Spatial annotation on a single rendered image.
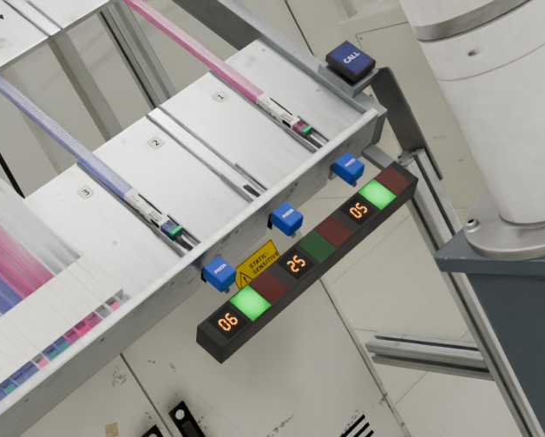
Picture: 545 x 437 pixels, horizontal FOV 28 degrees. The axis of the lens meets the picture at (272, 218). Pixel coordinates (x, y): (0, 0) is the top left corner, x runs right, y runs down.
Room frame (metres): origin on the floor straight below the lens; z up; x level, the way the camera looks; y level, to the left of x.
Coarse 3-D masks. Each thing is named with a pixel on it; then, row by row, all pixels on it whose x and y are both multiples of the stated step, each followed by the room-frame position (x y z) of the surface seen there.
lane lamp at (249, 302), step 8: (248, 288) 1.13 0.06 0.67; (240, 296) 1.12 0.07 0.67; (248, 296) 1.12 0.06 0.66; (256, 296) 1.12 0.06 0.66; (240, 304) 1.11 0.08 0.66; (248, 304) 1.11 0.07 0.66; (256, 304) 1.11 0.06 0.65; (264, 304) 1.11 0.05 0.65; (248, 312) 1.10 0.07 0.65; (256, 312) 1.10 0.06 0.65
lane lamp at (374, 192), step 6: (372, 180) 1.24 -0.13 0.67; (366, 186) 1.23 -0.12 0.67; (372, 186) 1.23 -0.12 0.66; (378, 186) 1.23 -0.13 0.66; (360, 192) 1.23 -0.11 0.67; (366, 192) 1.23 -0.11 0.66; (372, 192) 1.23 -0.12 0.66; (378, 192) 1.23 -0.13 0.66; (384, 192) 1.23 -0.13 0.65; (390, 192) 1.23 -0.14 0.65; (366, 198) 1.22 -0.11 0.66; (372, 198) 1.22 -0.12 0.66; (378, 198) 1.22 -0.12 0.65; (384, 198) 1.22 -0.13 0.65; (390, 198) 1.22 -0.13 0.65; (378, 204) 1.21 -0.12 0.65; (384, 204) 1.21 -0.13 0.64
